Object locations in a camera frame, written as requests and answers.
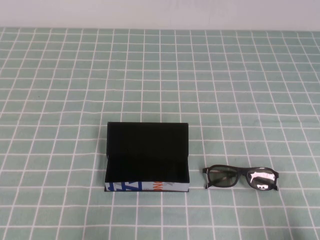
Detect black printed glasses case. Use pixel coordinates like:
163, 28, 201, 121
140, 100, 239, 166
104, 121, 191, 194

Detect black framed glasses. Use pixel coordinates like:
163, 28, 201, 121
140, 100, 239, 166
201, 164, 280, 192

